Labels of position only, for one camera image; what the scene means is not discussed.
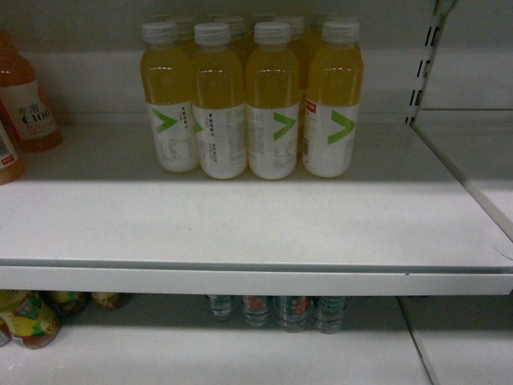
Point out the orange juice bottle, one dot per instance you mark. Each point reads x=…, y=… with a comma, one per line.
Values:
x=12, y=166
x=23, y=102

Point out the white slotted shelf upright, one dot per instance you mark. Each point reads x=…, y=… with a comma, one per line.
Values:
x=434, y=33

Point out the clear water bottle green label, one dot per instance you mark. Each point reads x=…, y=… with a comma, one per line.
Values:
x=221, y=307
x=257, y=310
x=329, y=313
x=292, y=312

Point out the yellow lemon tea bottle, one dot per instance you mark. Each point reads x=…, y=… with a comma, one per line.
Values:
x=28, y=318

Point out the yellow juice bottle white label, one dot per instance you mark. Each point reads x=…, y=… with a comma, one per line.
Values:
x=272, y=96
x=167, y=78
x=219, y=105
x=333, y=99

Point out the white metal shelf board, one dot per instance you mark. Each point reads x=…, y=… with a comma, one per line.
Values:
x=160, y=339

